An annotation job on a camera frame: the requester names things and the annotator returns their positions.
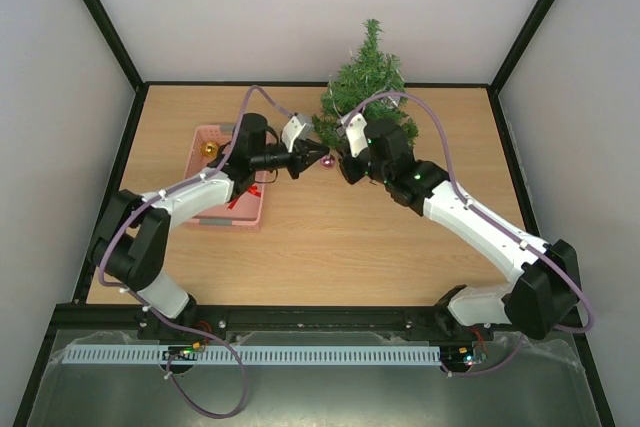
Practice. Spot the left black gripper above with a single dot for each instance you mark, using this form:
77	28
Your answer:
302	159

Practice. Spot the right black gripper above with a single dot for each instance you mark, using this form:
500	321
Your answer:
351	167

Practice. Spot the pink bauble ornament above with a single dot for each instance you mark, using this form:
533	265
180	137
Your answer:
328	161

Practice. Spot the clear led string lights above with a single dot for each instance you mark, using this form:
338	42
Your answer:
369	72

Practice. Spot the small green christmas tree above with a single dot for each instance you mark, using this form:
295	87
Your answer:
389	107

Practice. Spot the gold bauble ornament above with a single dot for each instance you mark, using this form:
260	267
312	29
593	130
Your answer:
209	149

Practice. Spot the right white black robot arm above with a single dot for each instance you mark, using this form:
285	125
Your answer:
539	276

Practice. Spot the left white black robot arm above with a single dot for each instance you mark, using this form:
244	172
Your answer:
130	240

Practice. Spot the red ribbon bow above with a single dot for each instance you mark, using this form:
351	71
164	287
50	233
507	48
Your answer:
250	199

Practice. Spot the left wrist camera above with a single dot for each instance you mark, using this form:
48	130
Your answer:
298	127

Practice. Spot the black frame rail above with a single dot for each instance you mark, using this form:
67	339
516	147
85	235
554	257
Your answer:
430	324

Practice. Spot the light blue cable duct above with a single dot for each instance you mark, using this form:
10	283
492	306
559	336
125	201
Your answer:
254	355

